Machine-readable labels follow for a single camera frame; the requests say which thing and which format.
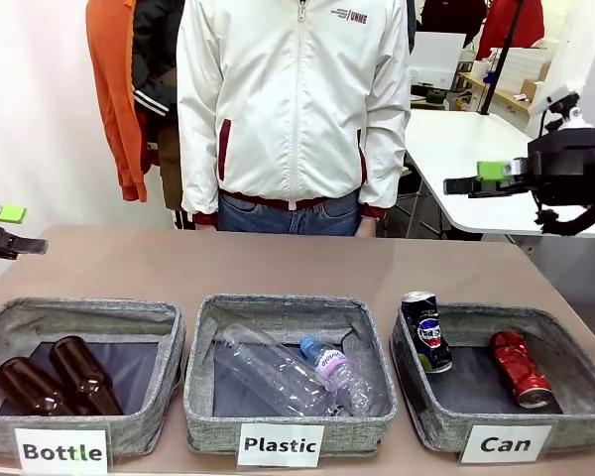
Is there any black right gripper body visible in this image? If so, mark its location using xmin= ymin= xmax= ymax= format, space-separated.
xmin=527 ymin=127 xmax=595 ymax=205

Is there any brown glass bottle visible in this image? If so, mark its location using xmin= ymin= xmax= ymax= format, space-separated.
xmin=48 ymin=335 xmax=126 ymax=417
xmin=0 ymin=355 xmax=88 ymax=417

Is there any crushed black Pepsi can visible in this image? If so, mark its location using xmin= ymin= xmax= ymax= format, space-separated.
xmin=401 ymin=291 xmax=453 ymax=374

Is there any crushed red can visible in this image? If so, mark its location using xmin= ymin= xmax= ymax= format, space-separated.
xmin=490 ymin=330 xmax=552 ymax=410

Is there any small blue-capped plastic bottle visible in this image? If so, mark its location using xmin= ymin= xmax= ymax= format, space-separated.
xmin=299 ymin=335 xmax=378 ymax=417

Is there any large clear plastic bottle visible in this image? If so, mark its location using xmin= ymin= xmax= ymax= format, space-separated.
xmin=221 ymin=323 xmax=351 ymax=417

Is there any grey basket labelled Bottle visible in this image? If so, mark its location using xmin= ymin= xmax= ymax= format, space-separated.
xmin=0 ymin=296 xmax=187 ymax=460

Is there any grey basket labelled Can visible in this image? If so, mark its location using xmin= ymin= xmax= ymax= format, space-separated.
xmin=390 ymin=300 xmax=595 ymax=455

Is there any grey basket labelled Plastic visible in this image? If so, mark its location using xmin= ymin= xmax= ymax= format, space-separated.
xmin=181 ymin=293 xmax=399 ymax=455

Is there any white Can label card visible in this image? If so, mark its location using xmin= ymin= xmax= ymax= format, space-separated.
xmin=459 ymin=424 xmax=552 ymax=465

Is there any white background table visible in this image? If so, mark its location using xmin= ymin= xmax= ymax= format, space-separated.
xmin=405 ymin=109 xmax=595 ymax=238

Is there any stack of white boxes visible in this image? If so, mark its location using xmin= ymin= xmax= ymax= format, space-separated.
xmin=498 ymin=39 xmax=551 ymax=95

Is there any black tripod pole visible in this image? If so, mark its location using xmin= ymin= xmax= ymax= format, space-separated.
xmin=478 ymin=0 xmax=527 ymax=116

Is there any white background box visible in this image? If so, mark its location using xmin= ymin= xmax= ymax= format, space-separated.
xmin=410 ymin=31 xmax=468 ymax=91

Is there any person in red jacket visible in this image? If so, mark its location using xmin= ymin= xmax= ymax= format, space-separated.
xmin=475 ymin=0 xmax=545 ymax=61

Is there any person in black clothes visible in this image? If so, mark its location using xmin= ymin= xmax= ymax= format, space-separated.
xmin=419 ymin=0 xmax=483 ymax=49

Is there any person in orange jacket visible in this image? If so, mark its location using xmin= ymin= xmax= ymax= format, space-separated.
xmin=85 ymin=0 xmax=154 ymax=203

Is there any person in white jacket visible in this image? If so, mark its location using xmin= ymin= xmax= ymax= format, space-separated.
xmin=176 ymin=0 xmax=413 ymax=237

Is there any person in brown apron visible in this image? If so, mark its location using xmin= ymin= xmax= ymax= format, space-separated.
xmin=131 ymin=0 xmax=197 ymax=230

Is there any white Bottle label card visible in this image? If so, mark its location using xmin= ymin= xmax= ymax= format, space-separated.
xmin=13 ymin=426 xmax=109 ymax=475

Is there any white Plastic label card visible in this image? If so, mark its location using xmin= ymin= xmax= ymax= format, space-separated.
xmin=236 ymin=423 xmax=326 ymax=468

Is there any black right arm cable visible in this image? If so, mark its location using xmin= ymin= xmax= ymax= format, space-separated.
xmin=534 ymin=195 xmax=595 ymax=237

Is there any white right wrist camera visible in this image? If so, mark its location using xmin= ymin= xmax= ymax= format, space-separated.
xmin=531 ymin=86 xmax=589 ymax=133

